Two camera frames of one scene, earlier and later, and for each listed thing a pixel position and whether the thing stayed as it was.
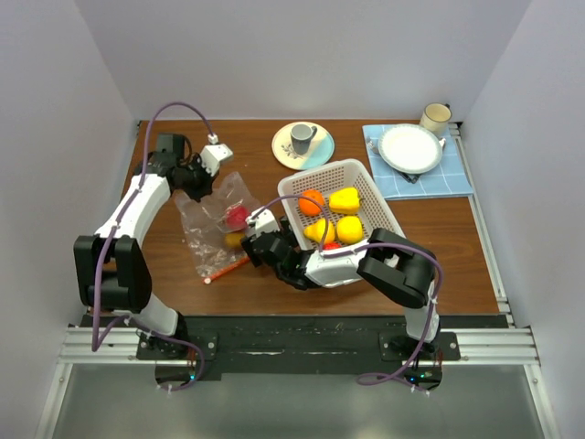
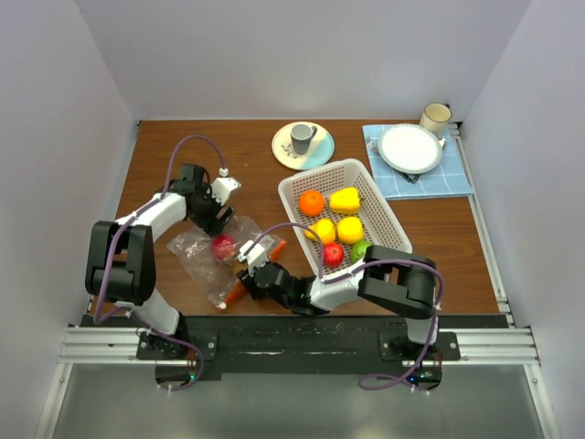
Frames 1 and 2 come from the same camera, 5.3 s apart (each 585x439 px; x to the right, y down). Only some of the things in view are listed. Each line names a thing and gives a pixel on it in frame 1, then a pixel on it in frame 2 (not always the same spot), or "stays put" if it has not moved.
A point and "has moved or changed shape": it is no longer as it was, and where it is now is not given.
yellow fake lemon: x=349 y=229 stays put
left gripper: x=206 y=187 -> x=212 y=225
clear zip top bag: x=215 y=226 has moved or changed shape
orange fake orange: x=308 y=207 stays put
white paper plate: x=409 y=148 stays put
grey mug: x=301 y=137 stays put
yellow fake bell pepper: x=345 y=201 stays put
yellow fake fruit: x=315 y=230 stays put
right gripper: x=256 y=259 -> x=249 y=283
